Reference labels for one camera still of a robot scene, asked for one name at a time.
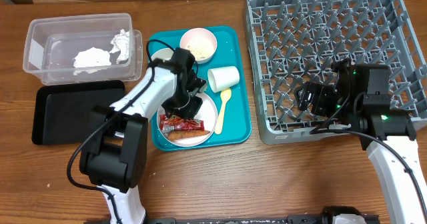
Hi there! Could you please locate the pink bowl with rice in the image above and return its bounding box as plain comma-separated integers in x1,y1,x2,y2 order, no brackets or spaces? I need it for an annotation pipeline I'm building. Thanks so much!
179,28,218,64

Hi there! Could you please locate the fried sausage stick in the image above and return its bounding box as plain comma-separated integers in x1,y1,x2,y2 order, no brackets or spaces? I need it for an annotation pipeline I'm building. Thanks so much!
167,130,210,141

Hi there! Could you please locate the grey dishwasher rack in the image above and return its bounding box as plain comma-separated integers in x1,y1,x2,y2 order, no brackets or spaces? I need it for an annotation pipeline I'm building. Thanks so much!
246,0,426,145

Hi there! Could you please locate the black plastic tray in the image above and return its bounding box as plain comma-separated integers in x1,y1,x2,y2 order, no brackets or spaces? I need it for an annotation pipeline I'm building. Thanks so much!
31,80,125,145

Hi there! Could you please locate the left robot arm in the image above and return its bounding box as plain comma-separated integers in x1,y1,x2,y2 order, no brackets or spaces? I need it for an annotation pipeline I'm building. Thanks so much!
73,47,207,223

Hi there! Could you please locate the red snack wrapper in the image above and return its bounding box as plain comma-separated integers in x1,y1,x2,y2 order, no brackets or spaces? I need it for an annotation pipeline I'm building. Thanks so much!
158,114,205,133

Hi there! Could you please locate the foil wrapper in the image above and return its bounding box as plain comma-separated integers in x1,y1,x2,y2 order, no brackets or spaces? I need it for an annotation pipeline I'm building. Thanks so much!
109,29,130,64

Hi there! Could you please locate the white paper cup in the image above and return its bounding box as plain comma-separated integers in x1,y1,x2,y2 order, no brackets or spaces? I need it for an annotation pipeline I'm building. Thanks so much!
207,66,240,93

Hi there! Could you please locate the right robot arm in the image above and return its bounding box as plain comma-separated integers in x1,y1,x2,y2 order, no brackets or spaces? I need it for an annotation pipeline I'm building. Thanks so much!
294,59,426,223

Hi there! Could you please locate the white napkin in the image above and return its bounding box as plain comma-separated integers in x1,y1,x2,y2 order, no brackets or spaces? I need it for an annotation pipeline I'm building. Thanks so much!
73,47,111,69

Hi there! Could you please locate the yellow plastic spoon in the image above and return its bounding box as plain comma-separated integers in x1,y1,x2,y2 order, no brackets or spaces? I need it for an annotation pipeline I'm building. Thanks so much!
214,88,232,135

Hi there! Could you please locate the white round plate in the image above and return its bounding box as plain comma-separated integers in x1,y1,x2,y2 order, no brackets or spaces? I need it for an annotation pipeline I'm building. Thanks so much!
155,93,218,147

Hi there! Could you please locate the teal serving tray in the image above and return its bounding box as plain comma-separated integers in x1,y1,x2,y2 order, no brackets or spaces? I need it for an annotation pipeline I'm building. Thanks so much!
151,25,252,151

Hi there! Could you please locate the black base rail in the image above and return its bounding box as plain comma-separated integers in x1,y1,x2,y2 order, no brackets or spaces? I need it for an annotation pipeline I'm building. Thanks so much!
83,205,381,224

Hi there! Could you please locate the clear plastic bin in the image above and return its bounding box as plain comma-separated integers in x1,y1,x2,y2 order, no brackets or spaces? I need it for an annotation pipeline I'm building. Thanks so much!
23,13,143,85

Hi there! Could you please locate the white bowl with food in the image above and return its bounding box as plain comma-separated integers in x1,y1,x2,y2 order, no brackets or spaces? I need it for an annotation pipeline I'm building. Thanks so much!
151,48,173,61

